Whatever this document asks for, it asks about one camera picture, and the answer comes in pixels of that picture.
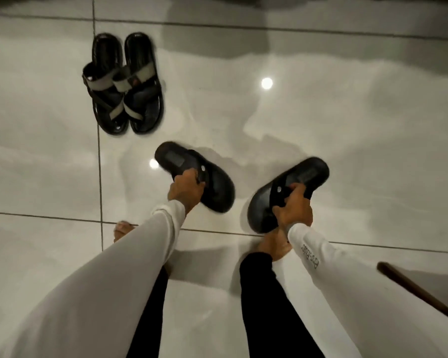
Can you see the person's right hand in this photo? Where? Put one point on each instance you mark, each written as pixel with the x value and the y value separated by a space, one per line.
pixel 295 210

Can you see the person's left hand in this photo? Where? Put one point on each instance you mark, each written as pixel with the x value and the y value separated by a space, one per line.
pixel 183 192

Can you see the person's right fingers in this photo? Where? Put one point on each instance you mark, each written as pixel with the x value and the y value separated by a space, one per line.
pixel 289 195

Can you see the person's left fingers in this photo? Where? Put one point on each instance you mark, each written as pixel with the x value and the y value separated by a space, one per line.
pixel 194 177

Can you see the plain black slipper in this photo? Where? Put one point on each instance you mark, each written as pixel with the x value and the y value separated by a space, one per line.
pixel 198 175
pixel 280 193

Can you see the person's left forearm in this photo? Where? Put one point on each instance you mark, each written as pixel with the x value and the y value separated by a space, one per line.
pixel 97 283

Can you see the person's right forearm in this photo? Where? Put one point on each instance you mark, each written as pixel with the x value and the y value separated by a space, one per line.
pixel 358 294

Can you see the person's right foot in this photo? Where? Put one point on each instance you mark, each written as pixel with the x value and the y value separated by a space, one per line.
pixel 274 244

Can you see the person's foot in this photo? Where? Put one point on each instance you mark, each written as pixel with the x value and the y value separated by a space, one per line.
pixel 274 244
pixel 121 231

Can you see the person's left foot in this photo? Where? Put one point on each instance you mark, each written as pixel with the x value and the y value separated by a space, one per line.
pixel 121 231

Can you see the person's right leg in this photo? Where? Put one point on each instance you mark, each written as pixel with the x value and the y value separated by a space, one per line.
pixel 268 309

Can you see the person's leg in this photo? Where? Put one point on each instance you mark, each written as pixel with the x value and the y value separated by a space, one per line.
pixel 151 316
pixel 268 309

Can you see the person's left leg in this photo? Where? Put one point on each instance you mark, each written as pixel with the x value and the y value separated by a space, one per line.
pixel 151 316

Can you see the dark wooden furniture edge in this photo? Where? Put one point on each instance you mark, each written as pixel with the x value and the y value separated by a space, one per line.
pixel 418 290

